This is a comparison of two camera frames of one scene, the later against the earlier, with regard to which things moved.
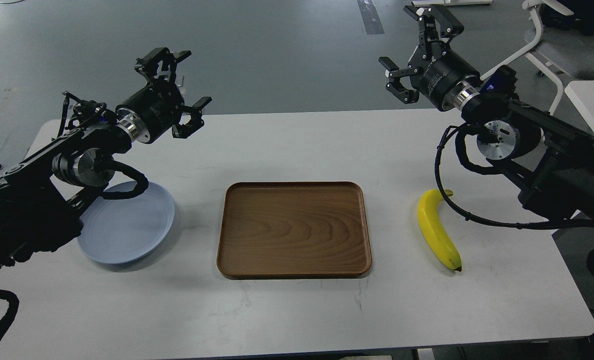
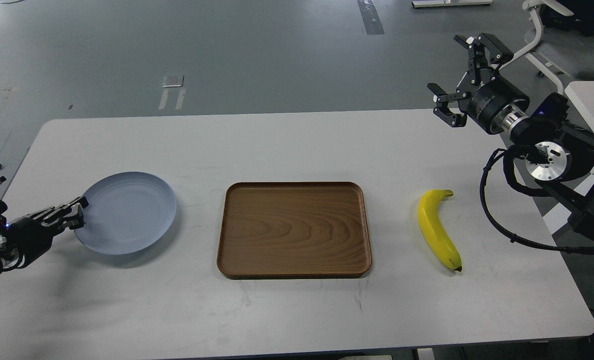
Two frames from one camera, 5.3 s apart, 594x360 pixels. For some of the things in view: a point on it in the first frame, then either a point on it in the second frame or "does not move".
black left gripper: (153, 111) → (30, 237)
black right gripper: (436, 71) → (487, 99)
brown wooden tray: (294, 230) does not move
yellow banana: (432, 228) does not move
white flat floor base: (420, 3) does not move
